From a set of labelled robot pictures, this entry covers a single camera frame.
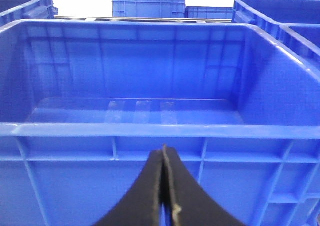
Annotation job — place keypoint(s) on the blue crate far right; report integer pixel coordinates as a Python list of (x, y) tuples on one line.
[(303, 39)]

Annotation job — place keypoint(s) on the blue crate front right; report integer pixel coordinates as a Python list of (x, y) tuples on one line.
[(82, 105)]

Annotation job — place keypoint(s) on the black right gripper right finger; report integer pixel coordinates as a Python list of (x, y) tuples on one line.
[(185, 201)]

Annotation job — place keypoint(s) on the blue crate front left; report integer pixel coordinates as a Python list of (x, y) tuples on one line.
[(13, 10)]

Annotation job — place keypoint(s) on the far blue crate low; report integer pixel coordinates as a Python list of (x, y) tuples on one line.
[(208, 12)]

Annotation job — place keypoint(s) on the far blue crate tall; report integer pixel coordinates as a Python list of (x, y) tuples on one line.
[(168, 9)]

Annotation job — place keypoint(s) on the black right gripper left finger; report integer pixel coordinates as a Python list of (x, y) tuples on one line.
[(140, 206)]

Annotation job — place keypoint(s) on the blue crate rear right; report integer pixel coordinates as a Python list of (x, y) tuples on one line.
[(270, 14)]

